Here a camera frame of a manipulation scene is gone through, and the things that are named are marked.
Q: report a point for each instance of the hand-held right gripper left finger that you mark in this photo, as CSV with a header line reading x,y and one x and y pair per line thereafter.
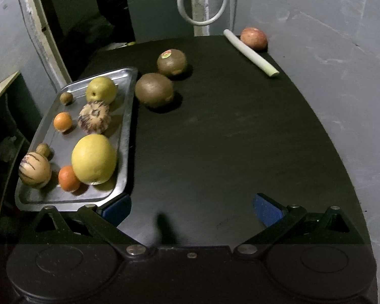
x,y
117,210

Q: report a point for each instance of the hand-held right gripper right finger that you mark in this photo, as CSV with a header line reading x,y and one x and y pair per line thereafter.
x,y
267,210

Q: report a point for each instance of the yellow grapefruit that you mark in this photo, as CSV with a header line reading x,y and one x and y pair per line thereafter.
x,y
94,159

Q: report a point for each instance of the orange tangerine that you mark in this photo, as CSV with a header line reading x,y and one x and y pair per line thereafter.
x,y
62,121
69,178

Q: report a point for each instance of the small pale striped pepino melon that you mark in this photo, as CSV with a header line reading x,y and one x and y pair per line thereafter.
x,y
34,170

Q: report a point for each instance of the small brown kiwi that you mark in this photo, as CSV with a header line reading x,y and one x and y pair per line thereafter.
x,y
66,98
43,149

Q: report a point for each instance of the large striped pepino melon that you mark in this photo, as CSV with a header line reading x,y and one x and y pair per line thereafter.
x,y
94,116

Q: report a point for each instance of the stainless steel tray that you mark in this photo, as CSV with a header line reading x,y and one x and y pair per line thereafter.
x,y
47,136

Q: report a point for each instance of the yellow-green apple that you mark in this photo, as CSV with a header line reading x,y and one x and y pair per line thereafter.
x,y
101,89

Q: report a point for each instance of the large brown round fruit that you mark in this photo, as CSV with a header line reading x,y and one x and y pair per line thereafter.
x,y
154,89

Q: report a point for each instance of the white leek stalk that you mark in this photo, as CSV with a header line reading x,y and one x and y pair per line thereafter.
x,y
253,55

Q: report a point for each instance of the brown round fruit with sticker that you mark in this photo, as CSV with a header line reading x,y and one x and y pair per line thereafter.
x,y
172,62

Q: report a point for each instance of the wooden counter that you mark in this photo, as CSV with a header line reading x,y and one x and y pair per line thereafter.
x,y
3,91

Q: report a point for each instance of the red apple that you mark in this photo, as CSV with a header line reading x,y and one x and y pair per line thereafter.
x,y
254,38

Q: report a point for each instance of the grey cabinet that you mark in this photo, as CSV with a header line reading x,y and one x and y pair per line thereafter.
x,y
158,15

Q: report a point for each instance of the white pillar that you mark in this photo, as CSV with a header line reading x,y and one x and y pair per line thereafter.
x,y
201,6

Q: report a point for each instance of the white door frame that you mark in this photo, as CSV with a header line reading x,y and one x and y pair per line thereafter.
x,y
47,38

